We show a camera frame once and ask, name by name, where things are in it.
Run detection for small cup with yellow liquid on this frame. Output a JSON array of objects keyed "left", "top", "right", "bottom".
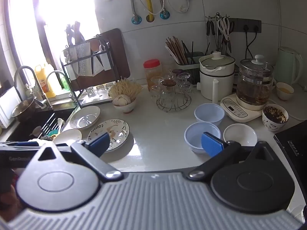
[{"left": 276, "top": 82, "right": 294, "bottom": 100}]

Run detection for person's left hand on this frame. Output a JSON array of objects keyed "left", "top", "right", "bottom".
[{"left": 0, "top": 170, "right": 23, "bottom": 223}]

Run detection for white bowl with pink rim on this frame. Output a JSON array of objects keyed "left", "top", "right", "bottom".
[{"left": 113, "top": 97, "right": 137, "bottom": 113}]

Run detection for black chopsticks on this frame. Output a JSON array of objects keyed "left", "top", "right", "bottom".
[{"left": 182, "top": 41, "right": 195, "bottom": 63}]

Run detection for white electric cooking pot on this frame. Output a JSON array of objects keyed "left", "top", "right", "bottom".
[{"left": 197, "top": 51, "right": 236, "bottom": 101}]

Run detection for black handled knife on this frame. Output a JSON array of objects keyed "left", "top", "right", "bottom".
[{"left": 66, "top": 24, "right": 75, "bottom": 47}]

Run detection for round wire cup rack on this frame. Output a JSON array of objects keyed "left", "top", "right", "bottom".
[{"left": 156, "top": 92, "right": 192, "bottom": 113}]

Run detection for small white ceramic dish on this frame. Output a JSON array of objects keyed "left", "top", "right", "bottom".
[{"left": 224, "top": 123, "right": 258, "bottom": 149}]

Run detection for red lidded plastic jar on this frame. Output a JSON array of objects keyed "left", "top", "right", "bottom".
[{"left": 143, "top": 59, "right": 162, "bottom": 91}]

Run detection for chopsticks in sink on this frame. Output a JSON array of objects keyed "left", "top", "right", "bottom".
[{"left": 40, "top": 113, "right": 58, "bottom": 137}]

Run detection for enoki mushroom bunch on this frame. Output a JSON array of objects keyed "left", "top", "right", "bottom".
[{"left": 108, "top": 76, "right": 143, "bottom": 101}]

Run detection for drain tray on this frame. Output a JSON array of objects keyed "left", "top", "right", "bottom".
[{"left": 80, "top": 90, "right": 114, "bottom": 108}]

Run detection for glass health kettle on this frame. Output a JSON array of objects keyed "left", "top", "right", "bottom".
[{"left": 236, "top": 55, "right": 276, "bottom": 106}]

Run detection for bundle of wooden chopsticks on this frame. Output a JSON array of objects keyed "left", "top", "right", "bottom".
[{"left": 165, "top": 36, "right": 189, "bottom": 65}]

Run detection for black metal knife rack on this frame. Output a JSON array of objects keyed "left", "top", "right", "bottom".
[{"left": 60, "top": 35, "right": 120, "bottom": 106}]

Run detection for black induction cooktop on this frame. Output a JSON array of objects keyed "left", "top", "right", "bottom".
[{"left": 273, "top": 121, "right": 307, "bottom": 160}]

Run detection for green bottle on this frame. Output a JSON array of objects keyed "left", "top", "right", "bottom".
[{"left": 60, "top": 75, "right": 70, "bottom": 90}]

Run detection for white spoon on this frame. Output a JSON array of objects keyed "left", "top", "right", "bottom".
[{"left": 56, "top": 118, "right": 65, "bottom": 135}]

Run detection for black power cable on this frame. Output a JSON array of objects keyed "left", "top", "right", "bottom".
[{"left": 243, "top": 25, "right": 258, "bottom": 59}]

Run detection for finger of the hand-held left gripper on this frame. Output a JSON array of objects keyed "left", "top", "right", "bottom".
[{"left": 0, "top": 141, "right": 71, "bottom": 149}]

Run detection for tall steel faucet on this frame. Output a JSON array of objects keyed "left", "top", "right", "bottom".
[{"left": 14, "top": 66, "right": 48, "bottom": 108}]

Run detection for black kitchen sink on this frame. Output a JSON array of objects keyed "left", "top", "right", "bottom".
[{"left": 7, "top": 107, "right": 75, "bottom": 142}]

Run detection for garlic bulb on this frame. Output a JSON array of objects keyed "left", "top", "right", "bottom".
[{"left": 114, "top": 94, "right": 131, "bottom": 106}]

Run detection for hanging black peeler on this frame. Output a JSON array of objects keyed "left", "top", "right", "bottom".
[{"left": 206, "top": 20, "right": 215, "bottom": 36}]

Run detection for plain white shallow plate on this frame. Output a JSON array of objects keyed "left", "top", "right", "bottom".
[{"left": 53, "top": 129, "right": 82, "bottom": 147}]

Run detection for yellow detergent bottle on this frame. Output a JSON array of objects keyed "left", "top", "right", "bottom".
[{"left": 35, "top": 63, "right": 57, "bottom": 99}]

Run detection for cluster of glass cups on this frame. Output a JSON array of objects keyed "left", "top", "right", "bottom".
[{"left": 150, "top": 69, "right": 193, "bottom": 101}]

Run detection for kitchen scissors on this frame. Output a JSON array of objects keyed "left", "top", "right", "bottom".
[{"left": 218, "top": 17, "right": 235, "bottom": 49}]

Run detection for pale blue plastic bowl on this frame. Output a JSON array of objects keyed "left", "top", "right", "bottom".
[
  {"left": 194, "top": 103, "right": 225, "bottom": 126},
  {"left": 184, "top": 122, "right": 221, "bottom": 154}
]

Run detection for black wall power strip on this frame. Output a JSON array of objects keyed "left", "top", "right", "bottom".
[{"left": 229, "top": 18, "right": 262, "bottom": 33}]

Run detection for hammered steel cleaver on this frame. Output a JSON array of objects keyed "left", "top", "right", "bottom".
[{"left": 74, "top": 22, "right": 93, "bottom": 76}]

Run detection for white kettle heating base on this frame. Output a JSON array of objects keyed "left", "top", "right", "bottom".
[{"left": 220, "top": 93, "right": 276, "bottom": 122}]

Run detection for green leaf patterned plate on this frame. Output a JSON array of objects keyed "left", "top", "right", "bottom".
[{"left": 87, "top": 119, "right": 130, "bottom": 152}]

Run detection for curved steel faucet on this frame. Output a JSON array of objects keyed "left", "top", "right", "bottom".
[{"left": 45, "top": 71, "right": 82, "bottom": 106}]

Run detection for patterned cup with dark residue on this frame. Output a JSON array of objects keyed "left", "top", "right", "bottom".
[{"left": 262, "top": 103, "right": 289, "bottom": 132}]

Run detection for pale green electric kettle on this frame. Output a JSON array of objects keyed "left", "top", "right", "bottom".
[{"left": 273, "top": 46, "right": 303, "bottom": 87}]

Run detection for white plate with grey pattern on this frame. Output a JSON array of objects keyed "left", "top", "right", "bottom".
[{"left": 69, "top": 105, "right": 101, "bottom": 130}]

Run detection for glass teapot with brown lid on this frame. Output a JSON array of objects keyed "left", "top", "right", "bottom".
[{"left": 161, "top": 79, "right": 177, "bottom": 94}]

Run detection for plain steel kitchen knife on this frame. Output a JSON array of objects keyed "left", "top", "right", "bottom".
[{"left": 92, "top": 50, "right": 111, "bottom": 75}]

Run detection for stainless steel pot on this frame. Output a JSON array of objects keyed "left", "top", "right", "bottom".
[{"left": 12, "top": 98, "right": 43, "bottom": 123}]

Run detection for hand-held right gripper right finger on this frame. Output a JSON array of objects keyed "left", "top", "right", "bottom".
[{"left": 187, "top": 132, "right": 277, "bottom": 181}]

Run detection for white plastic board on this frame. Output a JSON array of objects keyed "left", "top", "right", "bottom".
[{"left": 0, "top": 86, "right": 24, "bottom": 128}]

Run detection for green and white chopstick holder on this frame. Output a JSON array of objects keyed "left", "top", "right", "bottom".
[{"left": 175, "top": 50, "right": 204, "bottom": 78}]

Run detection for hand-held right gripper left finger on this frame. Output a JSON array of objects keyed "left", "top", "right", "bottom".
[{"left": 30, "top": 132, "right": 123, "bottom": 182}]

